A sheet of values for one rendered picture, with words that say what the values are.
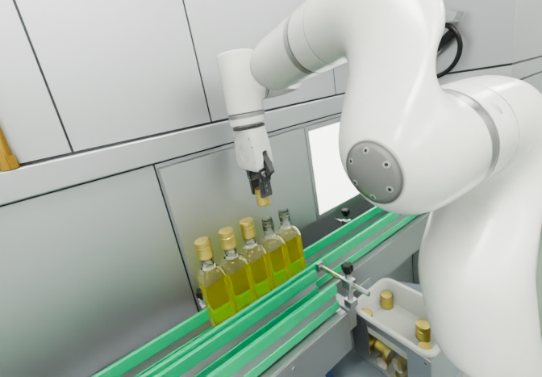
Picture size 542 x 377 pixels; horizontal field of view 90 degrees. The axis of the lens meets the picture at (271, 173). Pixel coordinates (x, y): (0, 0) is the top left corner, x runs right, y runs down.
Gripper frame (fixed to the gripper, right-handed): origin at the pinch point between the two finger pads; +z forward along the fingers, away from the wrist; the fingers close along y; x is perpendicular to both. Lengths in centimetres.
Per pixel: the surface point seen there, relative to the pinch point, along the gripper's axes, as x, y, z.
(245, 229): -7.0, 1.2, 8.4
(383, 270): 39, 5, 44
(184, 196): -15.7, -12.0, -0.6
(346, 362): 15, 7, 65
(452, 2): 95, 2, -42
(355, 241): 28.0, 3.7, 27.6
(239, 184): 0.2, -12.2, 1.6
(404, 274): 87, -16, 84
